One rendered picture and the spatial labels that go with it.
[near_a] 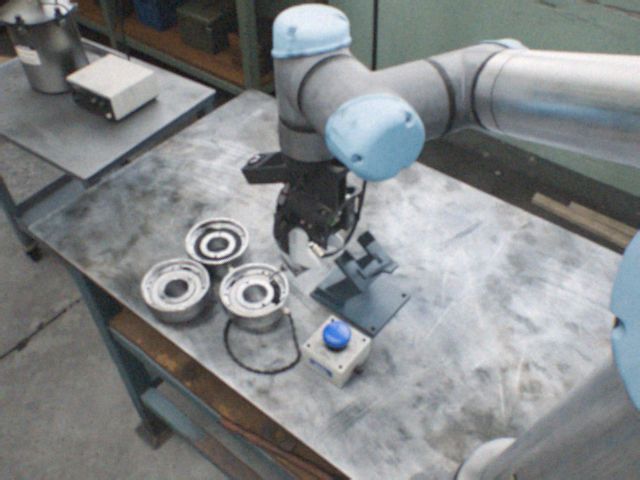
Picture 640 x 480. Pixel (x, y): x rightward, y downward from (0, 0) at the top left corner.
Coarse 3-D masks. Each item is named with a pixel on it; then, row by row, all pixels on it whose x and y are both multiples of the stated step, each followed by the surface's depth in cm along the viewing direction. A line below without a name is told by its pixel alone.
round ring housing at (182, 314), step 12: (168, 264) 93; (180, 264) 94; (192, 264) 93; (156, 276) 92; (180, 276) 92; (204, 276) 92; (144, 288) 90; (168, 288) 92; (180, 288) 93; (192, 288) 90; (204, 288) 90; (144, 300) 87; (168, 300) 89; (180, 300) 89; (204, 300) 89; (156, 312) 87; (168, 312) 86; (180, 312) 87; (192, 312) 88
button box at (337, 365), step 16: (336, 320) 84; (320, 336) 82; (352, 336) 82; (304, 352) 82; (320, 352) 80; (336, 352) 80; (352, 352) 80; (368, 352) 84; (320, 368) 81; (336, 368) 78; (352, 368) 81; (336, 384) 81
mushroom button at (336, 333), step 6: (330, 324) 80; (336, 324) 80; (342, 324) 80; (324, 330) 80; (330, 330) 79; (336, 330) 79; (342, 330) 79; (348, 330) 80; (324, 336) 79; (330, 336) 79; (336, 336) 79; (342, 336) 79; (348, 336) 79; (330, 342) 78; (336, 342) 78; (342, 342) 78; (348, 342) 79
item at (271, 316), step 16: (240, 272) 92; (256, 272) 93; (272, 272) 92; (224, 288) 90; (240, 288) 90; (256, 288) 92; (224, 304) 87; (240, 304) 88; (256, 304) 88; (240, 320) 86; (256, 320) 86; (272, 320) 87
